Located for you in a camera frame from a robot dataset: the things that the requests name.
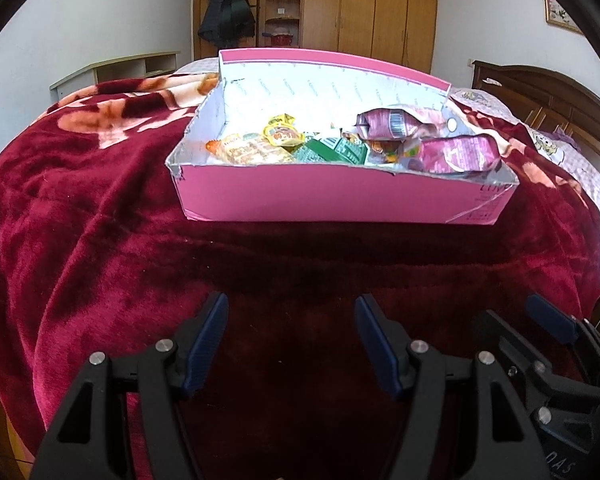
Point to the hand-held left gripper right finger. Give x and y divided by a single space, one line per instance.
380 347

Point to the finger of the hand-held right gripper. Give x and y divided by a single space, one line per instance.
510 350
552 315

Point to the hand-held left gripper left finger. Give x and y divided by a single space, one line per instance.
207 347

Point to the pink cardboard box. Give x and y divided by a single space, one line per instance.
305 195

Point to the pink packet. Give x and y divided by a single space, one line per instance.
455 155

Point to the orange yellow snack packet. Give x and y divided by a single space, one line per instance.
387 150

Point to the beige biscuit packet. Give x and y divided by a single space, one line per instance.
250 151

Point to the green snack packet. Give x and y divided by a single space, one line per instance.
330 150

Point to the maroon snack packet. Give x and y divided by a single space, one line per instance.
395 122

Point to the yellow jelly cup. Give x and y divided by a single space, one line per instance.
282 132

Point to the red floral blanket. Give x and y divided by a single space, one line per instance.
80 235

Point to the dark wooden headboard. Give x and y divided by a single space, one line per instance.
555 95

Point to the white shelf unit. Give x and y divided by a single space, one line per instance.
75 85

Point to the red pot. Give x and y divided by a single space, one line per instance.
280 39

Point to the wooden wardrobe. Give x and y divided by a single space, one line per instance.
370 10

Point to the black jacket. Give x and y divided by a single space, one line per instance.
227 10

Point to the framed wall photo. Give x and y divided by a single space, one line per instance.
560 10

